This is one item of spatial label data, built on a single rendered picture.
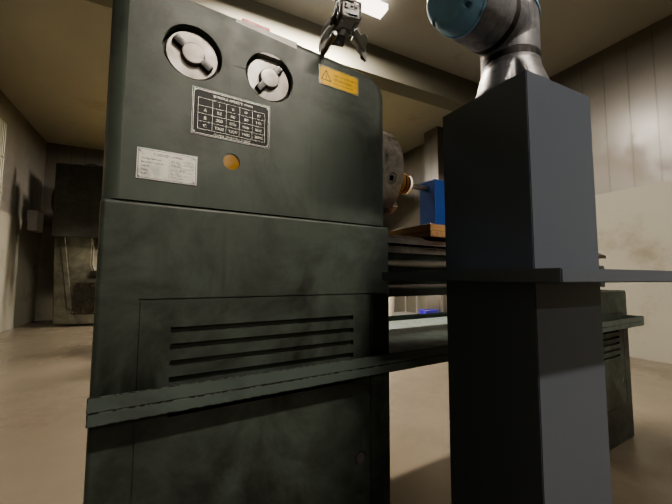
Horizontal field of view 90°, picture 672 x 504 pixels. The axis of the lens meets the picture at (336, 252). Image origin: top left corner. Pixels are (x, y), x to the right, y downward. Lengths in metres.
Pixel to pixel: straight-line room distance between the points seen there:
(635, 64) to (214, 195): 4.40
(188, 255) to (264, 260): 0.14
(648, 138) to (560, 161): 3.66
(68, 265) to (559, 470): 6.34
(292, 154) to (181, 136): 0.22
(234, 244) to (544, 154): 0.59
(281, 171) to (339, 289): 0.29
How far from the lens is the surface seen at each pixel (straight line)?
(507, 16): 0.84
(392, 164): 1.06
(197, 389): 0.65
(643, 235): 4.24
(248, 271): 0.68
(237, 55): 0.80
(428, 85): 4.29
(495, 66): 0.85
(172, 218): 0.66
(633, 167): 4.38
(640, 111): 4.51
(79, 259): 6.46
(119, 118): 0.70
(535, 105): 0.73
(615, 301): 2.04
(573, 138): 0.81
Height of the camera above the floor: 0.74
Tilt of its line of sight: 4 degrees up
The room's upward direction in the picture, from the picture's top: straight up
